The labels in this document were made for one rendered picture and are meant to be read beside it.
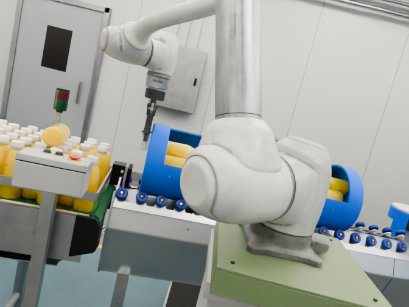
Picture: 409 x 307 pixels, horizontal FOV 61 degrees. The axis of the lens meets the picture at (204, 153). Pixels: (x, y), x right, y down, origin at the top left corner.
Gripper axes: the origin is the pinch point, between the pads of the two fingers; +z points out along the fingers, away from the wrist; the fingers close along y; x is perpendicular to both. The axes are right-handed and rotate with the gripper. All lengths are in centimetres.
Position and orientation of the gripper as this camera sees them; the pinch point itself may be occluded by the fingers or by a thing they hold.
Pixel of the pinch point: (144, 141)
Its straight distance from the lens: 136.3
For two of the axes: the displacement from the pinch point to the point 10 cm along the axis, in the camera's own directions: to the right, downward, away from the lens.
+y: 1.3, 1.9, -9.7
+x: 9.6, 2.1, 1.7
